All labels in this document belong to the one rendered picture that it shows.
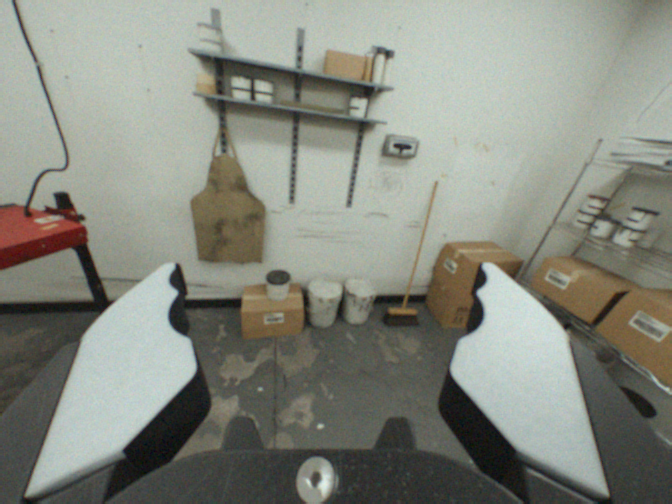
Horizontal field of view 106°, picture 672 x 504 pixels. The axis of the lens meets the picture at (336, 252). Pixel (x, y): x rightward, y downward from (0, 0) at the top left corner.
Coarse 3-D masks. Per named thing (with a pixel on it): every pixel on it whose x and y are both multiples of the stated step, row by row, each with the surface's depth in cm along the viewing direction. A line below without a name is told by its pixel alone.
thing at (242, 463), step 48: (240, 432) 5; (384, 432) 5; (144, 480) 4; (192, 480) 4; (240, 480) 4; (288, 480) 4; (336, 480) 4; (384, 480) 4; (432, 480) 4; (480, 480) 4
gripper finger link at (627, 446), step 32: (576, 352) 6; (608, 384) 6; (608, 416) 5; (640, 416) 5; (608, 448) 5; (640, 448) 5; (512, 480) 5; (544, 480) 4; (608, 480) 4; (640, 480) 4
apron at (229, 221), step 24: (216, 144) 170; (216, 168) 177; (240, 168) 181; (216, 192) 185; (240, 192) 189; (192, 216) 190; (216, 216) 192; (240, 216) 195; (264, 216) 200; (216, 240) 201; (240, 240) 203
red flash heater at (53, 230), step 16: (16, 208) 129; (32, 208) 132; (48, 208) 133; (0, 224) 114; (16, 224) 116; (32, 224) 118; (48, 224) 120; (64, 224) 122; (80, 224) 124; (0, 240) 104; (16, 240) 105; (32, 240) 107; (48, 240) 112; (64, 240) 118; (80, 240) 124; (0, 256) 100; (16, 256) 104; (32, 256) 109
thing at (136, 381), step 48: (144, 288) 9; (96, 336) 7; (144, 336) 7; (96, 384) 6; (144, 384) 6; (192, 384) 6; (48, 432) 5; (96, 432) 5; (144, 432) 5; (192, 432) 6; (48, 480) 4
